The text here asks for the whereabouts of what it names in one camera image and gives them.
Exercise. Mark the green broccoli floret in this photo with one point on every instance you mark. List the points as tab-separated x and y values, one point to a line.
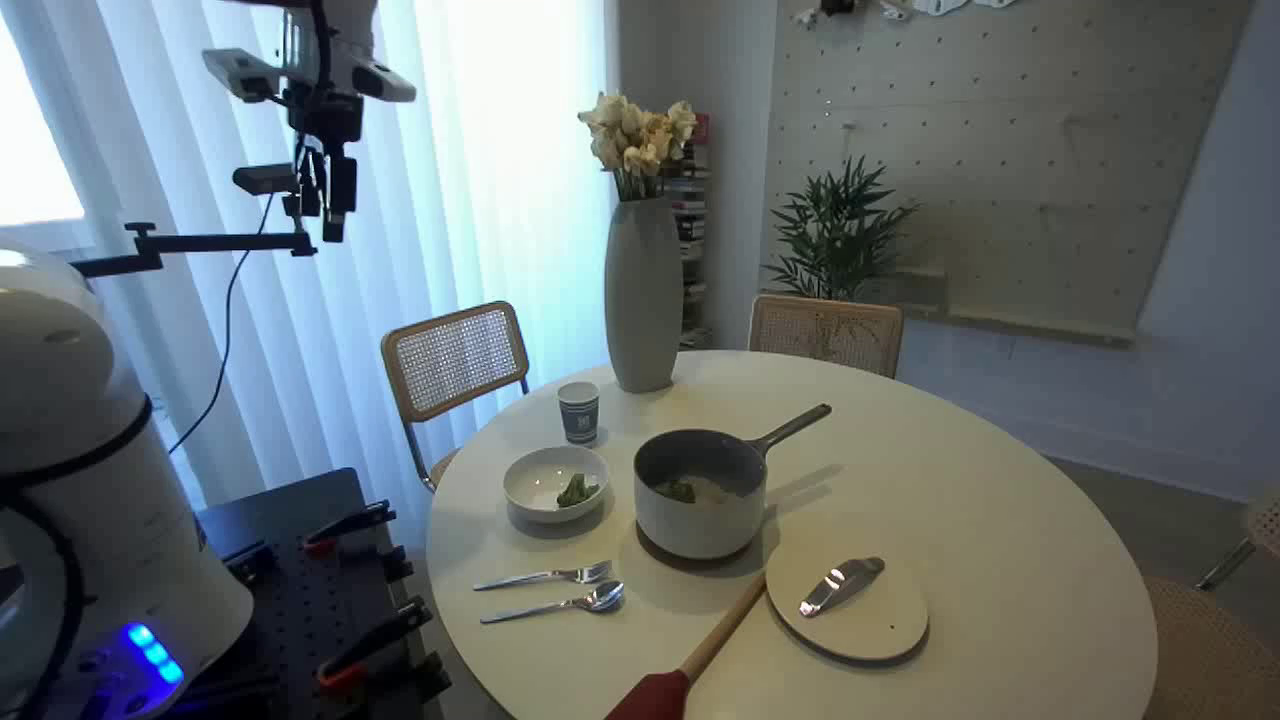
576	490

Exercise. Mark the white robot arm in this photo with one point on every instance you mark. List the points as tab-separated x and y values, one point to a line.
80	505

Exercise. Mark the white bowl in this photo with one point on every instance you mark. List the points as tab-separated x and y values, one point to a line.
539	483

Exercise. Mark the tall grey vase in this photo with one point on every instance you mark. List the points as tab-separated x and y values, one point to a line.
643	302

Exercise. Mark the small white paper cup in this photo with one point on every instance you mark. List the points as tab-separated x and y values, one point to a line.
576	412

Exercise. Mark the narrow shelf unit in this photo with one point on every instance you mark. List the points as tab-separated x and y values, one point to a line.
695	253

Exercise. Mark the wicker back wooden chair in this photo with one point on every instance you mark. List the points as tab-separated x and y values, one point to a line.
452	363
825	329

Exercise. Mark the cream flower bouquet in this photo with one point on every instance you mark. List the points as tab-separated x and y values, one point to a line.
643	141

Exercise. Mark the green potted plant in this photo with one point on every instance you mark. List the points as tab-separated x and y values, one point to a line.
838	232

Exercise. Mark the silver fork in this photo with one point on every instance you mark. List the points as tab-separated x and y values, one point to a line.
532	578

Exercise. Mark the silver spoon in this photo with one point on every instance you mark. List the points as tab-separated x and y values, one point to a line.
572	600

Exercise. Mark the white sheer curtain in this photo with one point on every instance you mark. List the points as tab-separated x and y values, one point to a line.
482	162

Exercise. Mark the black red clamp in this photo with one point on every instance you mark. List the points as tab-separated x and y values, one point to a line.
349	524
380	643

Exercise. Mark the round wooden lid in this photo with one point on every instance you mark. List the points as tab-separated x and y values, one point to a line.
867	625

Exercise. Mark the black perforated robot table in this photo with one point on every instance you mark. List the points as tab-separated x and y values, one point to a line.
287	612

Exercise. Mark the beige pegboard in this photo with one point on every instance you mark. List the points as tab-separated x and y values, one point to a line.
1043	162

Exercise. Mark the black camera on stand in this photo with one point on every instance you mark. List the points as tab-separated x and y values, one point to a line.
327	82

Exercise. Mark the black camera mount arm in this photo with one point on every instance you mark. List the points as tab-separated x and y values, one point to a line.
200	245

